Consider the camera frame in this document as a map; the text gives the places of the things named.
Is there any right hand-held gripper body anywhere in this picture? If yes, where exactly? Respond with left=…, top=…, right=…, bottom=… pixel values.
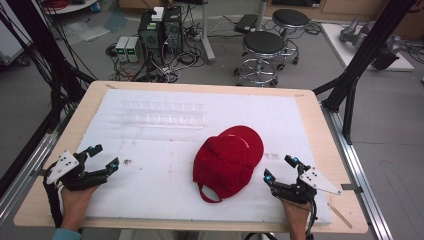
left=271, top=165, right=342, bottom=205

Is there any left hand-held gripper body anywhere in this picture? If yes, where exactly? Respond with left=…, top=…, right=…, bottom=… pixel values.
left=44, top=150, right=110, bottom=192

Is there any red baseball cap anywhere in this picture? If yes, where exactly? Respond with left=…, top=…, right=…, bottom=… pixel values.
left=192, top=125, right=265, bottom=204

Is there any person's right hand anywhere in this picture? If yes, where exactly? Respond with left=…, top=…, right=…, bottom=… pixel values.
left=281, top=198, right=313, bottom=234

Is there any person's left hand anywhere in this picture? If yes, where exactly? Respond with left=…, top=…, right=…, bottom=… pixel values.
left=60, top=184, right=100, bottom=232

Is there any thin wooden stick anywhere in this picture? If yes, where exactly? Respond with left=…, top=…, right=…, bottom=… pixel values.
left=327, top=202, right=354, bottom=230

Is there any white foam mat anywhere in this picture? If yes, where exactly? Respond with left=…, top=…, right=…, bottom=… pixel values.
left=75, top=88, right=333, bottom=224

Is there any grey tape strip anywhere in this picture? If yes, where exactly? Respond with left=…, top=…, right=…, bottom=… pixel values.
left=340, top=183, right=364, bottom=194

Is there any clear plastic rack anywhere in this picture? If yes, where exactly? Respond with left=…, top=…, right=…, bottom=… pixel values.
left=114, top=99, right=206, bottom=132

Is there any grey power supply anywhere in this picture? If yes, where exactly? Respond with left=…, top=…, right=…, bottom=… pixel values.
left=114, top=35, right=130, bottom=63
left=126, top=36, right=143, bottom=63

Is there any clear plastic sheet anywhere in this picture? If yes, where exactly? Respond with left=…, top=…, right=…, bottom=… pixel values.
left=62, top=20, right=112, bottom=44

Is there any large black round stool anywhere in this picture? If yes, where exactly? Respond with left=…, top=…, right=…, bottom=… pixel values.
left=233, top=30, right=288, bottom=88

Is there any white floor board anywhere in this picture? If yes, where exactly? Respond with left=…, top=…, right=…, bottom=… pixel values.
left=320, top=22, right=416, bottom=73

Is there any black computer tower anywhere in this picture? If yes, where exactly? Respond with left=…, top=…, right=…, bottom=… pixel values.
left=162, top=5, right=185, bottom=57
left=137, top=11, right=166, bottom=66

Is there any small black round stool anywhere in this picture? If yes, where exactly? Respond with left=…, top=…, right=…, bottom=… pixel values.
left=271, top=8, right=312, bottom=66

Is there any round white table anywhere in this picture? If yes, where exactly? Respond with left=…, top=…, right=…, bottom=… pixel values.
left=42, top=0, right=102, bottom=16

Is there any black flat case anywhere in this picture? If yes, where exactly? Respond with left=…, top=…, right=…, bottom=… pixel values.
left=233, top=13, right=260, bottom=35

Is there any white box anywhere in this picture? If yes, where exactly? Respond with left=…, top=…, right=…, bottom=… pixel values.
left=150, top=6, right=165, bottom=23

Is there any white table leg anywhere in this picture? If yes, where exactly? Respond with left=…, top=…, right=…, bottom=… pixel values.
left=199, top=0, right=217, bottom=65

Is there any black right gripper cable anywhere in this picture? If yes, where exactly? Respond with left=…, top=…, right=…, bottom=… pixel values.
left=304, top=199, right=318, bottom=240

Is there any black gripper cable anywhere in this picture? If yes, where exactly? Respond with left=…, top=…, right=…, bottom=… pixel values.
left=304, top=199, right=318, bottom=240
left=42, top=169, right=65, bottom=229

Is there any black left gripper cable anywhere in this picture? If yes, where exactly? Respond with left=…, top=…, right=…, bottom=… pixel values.
left=42, top=169, right=65, bottom=229

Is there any aluminium rail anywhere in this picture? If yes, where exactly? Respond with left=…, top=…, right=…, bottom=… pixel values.
left=0, top=109, right=74, bottom=222
left=320, top=102, right=395, bottom=240

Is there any tangle of floor cables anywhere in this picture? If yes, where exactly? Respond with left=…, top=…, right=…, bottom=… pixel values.
left=105, top=23, right=208, bottom=84

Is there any black frame post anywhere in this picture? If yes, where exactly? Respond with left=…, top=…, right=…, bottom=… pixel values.
left=0, top=0, right=98, bottom=134
left=312, top=0, right=419, bottom=146

